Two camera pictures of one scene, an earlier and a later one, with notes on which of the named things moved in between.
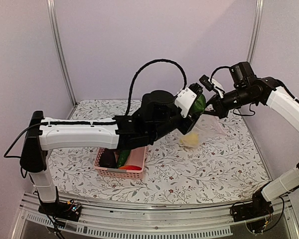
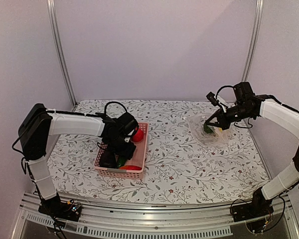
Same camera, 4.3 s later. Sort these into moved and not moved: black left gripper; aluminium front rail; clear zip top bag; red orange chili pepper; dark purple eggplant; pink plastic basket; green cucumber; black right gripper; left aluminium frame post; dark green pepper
Moved: black left gripper; black right gripper; clear zip top bag; dark green pepper
Not moved: red orange chili pepper; green cucumber; dark purple eggplant; left aluminium frame post; aluminium front rail; pink plastic basket
